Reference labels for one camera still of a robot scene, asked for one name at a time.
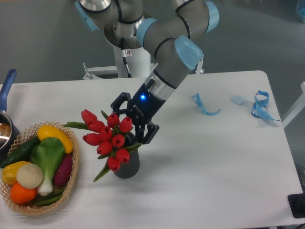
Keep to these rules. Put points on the dark green cucumber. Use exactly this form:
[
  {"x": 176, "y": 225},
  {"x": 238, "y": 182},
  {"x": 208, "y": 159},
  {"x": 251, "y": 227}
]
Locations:
[{"x": 21, "y": 153}]

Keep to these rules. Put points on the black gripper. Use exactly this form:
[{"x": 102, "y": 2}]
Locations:
[{"x": 141, "y": 108}]

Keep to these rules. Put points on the purple sweet potato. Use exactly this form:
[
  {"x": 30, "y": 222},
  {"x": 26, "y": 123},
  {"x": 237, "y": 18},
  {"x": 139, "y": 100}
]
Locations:
[{"x": 63, "y": 173}]

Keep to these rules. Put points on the dark grey ribbed vase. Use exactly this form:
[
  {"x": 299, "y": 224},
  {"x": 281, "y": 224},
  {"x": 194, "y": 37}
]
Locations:
[{"x": 128, "y": 170}]

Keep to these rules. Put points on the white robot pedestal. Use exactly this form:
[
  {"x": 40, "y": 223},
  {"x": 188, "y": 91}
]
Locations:
[{"x": 137, "y": 62}]

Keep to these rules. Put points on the yellow bell pepper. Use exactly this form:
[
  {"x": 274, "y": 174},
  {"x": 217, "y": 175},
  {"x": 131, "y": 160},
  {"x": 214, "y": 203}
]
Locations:
[{"x": 9, "y": 173}]

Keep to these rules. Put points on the white frame at right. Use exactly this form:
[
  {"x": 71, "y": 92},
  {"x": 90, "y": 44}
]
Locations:
[{"x": 295, "y": 109}]

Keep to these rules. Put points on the knotted blue ribbon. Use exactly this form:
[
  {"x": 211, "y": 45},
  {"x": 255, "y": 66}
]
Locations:
[{"x": 259, "y": 109}]

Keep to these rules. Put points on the green bok choy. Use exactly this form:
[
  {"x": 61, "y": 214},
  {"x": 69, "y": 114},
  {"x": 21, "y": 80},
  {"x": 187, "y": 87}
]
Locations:
[{"x": 47, "y": 156}]

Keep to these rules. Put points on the blue handled saucepan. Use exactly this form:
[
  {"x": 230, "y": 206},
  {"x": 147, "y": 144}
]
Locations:
[{"x": 8, "y": 131}]

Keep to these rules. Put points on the red tulip bouquet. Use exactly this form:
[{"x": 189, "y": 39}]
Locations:
[{"x": 108, "y": 138}]

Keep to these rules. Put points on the green bean pods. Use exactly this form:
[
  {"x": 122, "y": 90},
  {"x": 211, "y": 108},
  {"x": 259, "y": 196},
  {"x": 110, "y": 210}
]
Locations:
[{"x": 49, "y": 199}]

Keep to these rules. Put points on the white metal base bracket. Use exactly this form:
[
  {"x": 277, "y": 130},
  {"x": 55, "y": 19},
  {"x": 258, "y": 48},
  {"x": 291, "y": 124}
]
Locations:
[{"x": 105, "y": 72}]

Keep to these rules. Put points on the small light blue cap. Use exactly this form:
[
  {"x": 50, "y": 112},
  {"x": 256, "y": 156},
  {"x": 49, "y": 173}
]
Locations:
[{"x": 237, "y": 99}]

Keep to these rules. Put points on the cream white garlic bulb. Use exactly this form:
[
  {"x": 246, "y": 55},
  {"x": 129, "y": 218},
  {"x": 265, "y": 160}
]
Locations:
[{"x": 29, "y": 176}]

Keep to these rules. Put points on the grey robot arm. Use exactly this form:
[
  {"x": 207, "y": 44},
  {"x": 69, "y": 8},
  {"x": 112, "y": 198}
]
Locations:
[{"x": 169, "y": 43}]

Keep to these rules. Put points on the black device at edge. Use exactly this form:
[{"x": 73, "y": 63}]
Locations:
[{"x": 297, "y": 205}]

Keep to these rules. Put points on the woven wicker basket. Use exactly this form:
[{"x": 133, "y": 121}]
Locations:
[{"x": 30, "y": 209}]

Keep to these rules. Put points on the yellow squash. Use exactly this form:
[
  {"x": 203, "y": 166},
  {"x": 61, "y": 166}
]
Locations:
[{"x": 51, "y": 131}]

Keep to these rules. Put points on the orange fruit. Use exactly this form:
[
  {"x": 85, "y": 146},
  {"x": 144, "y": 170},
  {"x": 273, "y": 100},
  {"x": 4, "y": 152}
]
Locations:
[{"x": 20, "y": 195}]

